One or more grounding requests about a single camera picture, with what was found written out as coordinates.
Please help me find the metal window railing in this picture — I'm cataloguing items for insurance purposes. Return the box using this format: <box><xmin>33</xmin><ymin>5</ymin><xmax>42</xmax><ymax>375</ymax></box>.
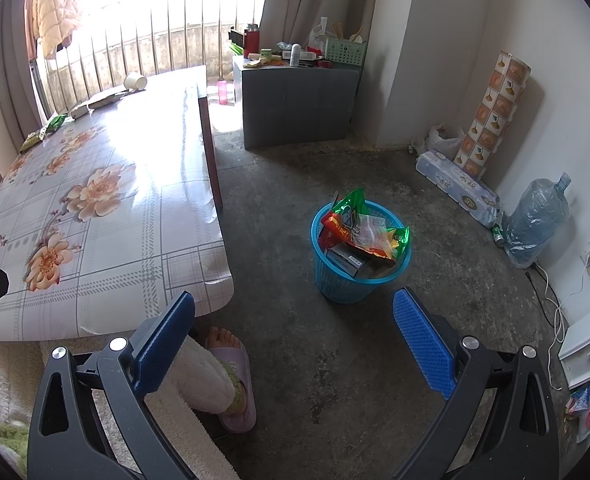
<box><xmin>30</xmin><ymin>0</ymin><xmax>260</xmax><ymax>116</ymax></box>

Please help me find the silver grey carton box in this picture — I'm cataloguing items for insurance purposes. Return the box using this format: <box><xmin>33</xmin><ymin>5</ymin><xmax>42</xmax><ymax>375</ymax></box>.
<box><xmin>325</xmin><ymin>242</ymin><xmax>376</xmax><ymax>278</ymax></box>

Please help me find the pale purple slipper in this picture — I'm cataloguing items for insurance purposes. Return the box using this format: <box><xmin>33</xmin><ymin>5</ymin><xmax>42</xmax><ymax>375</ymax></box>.
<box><xmin>207</xmin><ymin>342</ymin><xmax>256</xmax><ymax>433</ymax></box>

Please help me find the table with floral tablecloth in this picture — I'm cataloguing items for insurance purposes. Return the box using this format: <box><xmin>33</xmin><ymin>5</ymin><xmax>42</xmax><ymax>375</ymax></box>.
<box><xmin>0</xmin><ymin>65</ymin><xmax>236</xmax><ymax>342</ymax></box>

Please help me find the patterned wallpaper roll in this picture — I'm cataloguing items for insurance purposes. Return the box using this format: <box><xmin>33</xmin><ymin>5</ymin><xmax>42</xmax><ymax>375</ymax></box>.
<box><xmin>452</xmin><ymin>51</ymin><xmax>532</xmax><ymax>179</ymax></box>

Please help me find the green plastic storage basket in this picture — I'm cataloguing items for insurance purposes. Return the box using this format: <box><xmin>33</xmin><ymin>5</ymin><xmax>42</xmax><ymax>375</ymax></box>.
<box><xmin>323</xmin><ymin>37</ymin><xmax>366</xmax><ymax>67</ymax></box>

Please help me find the red and yellow snack bag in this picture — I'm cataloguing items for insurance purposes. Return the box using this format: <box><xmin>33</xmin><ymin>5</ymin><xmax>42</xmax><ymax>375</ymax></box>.
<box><xmin>320</xmin><ymin>210</ymin><xmax>358</xmax><ymax>252</ymax></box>

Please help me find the red thermos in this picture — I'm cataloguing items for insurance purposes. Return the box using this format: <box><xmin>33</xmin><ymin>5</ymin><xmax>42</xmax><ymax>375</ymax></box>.
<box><xmin>243</xmin><ymin>23</ymin><xmax>260</xmax><ymax>59</ymax></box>

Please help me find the green striped snack bag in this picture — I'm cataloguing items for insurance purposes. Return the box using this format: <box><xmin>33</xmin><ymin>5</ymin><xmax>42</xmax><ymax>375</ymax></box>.
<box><xmin>370</xmin><ymin>225</ymin><xmax>410</xmax><ymax>267</ymax></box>

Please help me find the grey cabinet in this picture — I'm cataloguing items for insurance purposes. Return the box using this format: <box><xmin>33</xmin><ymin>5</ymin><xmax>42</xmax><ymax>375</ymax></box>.
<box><xmin>232</xmin><ymin>55</ymin><xmax>360</xmax><ymax>151</ymax></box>

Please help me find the green snack bag blue label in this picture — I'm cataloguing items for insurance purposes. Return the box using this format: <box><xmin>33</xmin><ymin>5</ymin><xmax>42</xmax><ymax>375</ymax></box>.
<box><xmin>331</xmin><ymin>187</ymin><xmax>370</xmax><ymax>233</ymax></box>

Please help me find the white crumpled plastic bag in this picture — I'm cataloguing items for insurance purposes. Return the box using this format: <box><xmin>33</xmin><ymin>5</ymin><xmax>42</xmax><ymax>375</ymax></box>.
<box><xmin>427</xmin><ymin>124</ymin><xmax>466</xmax><ymax>157</ymax></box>

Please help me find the colourful plastic bag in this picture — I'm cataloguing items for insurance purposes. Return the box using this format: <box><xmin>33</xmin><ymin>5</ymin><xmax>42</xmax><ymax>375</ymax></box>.
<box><xmin>565</xmin><ymin>375</ymin><xmax>590</xmax><ymax>443</ymax></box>

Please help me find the toilet paper pack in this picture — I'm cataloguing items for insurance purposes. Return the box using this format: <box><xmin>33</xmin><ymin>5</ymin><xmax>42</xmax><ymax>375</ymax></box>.
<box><xmin>416</xmin><ymin>151</ymin><xmax>503</xmax><ymax>226</ymax></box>

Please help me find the flat cardboard box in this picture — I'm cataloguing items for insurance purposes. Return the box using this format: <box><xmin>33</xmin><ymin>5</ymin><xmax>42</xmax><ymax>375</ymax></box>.
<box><xmin>70</xmin><ymin>87</ymin><xmax>130</xmax><ymax>118</ymax></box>

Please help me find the grey curtain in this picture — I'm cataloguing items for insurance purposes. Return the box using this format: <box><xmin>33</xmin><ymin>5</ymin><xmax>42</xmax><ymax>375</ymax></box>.
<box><xmin>0</xmin><ymin>0</ymin><xmax>46</xmax><ymax>126</ymax></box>

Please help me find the person's bare foot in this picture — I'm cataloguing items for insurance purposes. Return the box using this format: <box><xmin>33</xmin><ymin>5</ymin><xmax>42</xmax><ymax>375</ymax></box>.
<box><xmin>206</xmin><ymin>326</ymin><xmax>243</xmax><ymax>352</ymax></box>

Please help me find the large blue water jug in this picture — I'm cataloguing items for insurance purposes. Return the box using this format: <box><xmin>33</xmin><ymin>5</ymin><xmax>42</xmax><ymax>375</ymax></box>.
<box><xmin>502</xmin><ymin>172</ymin><xmax>573</xmax><ymax>269</ymax></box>

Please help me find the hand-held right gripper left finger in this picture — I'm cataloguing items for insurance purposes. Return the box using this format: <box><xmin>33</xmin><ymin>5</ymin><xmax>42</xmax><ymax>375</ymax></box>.
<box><xmin>27</xmin><ymin>290</ymin><xmax>196</xmax><ymax>480</ymax></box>

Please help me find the blue plastic waste basket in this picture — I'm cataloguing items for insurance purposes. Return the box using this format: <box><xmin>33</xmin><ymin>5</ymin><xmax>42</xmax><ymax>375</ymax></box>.
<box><xmin>311</xmin><ymin>200</ymin><xmax>413</xmax><ymax>305</ymax></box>

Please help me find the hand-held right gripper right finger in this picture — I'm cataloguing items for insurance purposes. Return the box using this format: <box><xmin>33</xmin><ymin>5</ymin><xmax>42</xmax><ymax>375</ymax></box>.
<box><xmin>393</xmin><ymin>287</ymin><xmax>560</xmax><ymax>480</ymax></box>

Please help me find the cream puffer jacket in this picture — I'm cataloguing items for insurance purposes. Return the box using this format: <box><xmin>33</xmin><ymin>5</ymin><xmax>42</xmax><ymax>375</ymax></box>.
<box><xmin>25</xmin><ymin>0</ymin><xmax>83</xmax><ymax>61</ymax></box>

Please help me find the white cable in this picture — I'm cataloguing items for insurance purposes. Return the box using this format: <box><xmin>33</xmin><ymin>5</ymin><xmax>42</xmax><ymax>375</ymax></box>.
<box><xmin>525</xmin><ymin>262</ymin><xmax>576</xmax><ymax>391</ymax></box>

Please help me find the white plastic bag with handles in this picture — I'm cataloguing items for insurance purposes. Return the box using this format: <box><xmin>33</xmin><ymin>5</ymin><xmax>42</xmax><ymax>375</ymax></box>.
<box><xmin>309</xmin><ymin>16</ymin><xmax>330</xmax><ymax>53</ymax></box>

